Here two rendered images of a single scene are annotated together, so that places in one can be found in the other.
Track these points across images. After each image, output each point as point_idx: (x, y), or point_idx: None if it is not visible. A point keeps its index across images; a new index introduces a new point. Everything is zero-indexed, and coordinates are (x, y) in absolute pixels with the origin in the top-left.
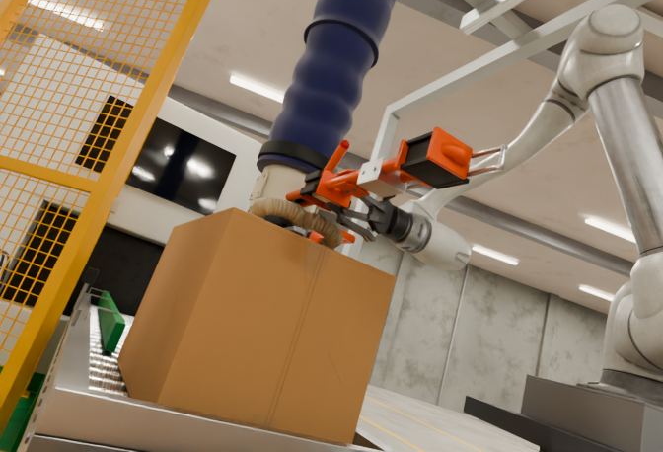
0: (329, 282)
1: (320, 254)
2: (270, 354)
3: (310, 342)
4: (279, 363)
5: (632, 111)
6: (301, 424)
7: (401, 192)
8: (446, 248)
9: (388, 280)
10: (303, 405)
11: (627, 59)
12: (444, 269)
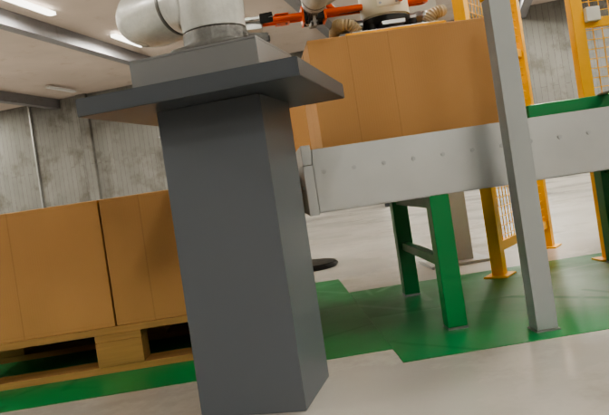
0: None
1: (303, 59)
2: (311, 120)
3: (311, 105)
4: (312, 121)
5: None
6: (318, 147)
7: None
8: None
9: (306, 46)
10: (316, 137)
11: None
12: (319, 2)
